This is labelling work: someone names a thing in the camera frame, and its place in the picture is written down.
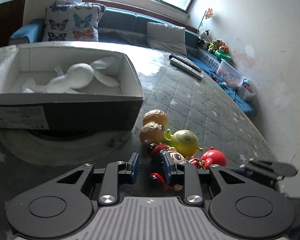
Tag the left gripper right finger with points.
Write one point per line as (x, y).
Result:
(173, 169)

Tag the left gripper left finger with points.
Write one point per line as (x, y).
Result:
(128, 171)

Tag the green round monster toy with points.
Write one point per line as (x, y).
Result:
(184, 141)

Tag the red round toy figure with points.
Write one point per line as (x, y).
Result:
(213, 156)

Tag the tan peanut toy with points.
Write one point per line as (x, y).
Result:
(154, 126)

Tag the white plush rabbit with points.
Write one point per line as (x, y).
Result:
(78, 76)

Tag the small clear plastic box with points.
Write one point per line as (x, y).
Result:
(245, 94)

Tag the grey remote control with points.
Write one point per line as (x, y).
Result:
(186, 68)

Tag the black cardboard shoe box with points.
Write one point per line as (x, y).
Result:
(93, 108)

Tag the clear plastic toy bin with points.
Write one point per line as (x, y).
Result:
(230, 75)

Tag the black remote control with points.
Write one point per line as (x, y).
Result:
(185, 61)

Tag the green toy tub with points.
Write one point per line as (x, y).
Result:
(222, 55)

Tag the yellow plush toy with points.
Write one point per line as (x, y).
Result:
(214, 46)

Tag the grey cushion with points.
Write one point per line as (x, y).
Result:
(166, 37)

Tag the orange tiger plush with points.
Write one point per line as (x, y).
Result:
(223, 48)

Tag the black white plush cow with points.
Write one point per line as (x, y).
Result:
(203, 38)

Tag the blue sofa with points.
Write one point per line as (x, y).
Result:
(125, 27)

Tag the pinwheel on stick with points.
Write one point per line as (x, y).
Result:
(208, 14)

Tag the butterfly print pillow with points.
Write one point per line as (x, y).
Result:
(73, 22)

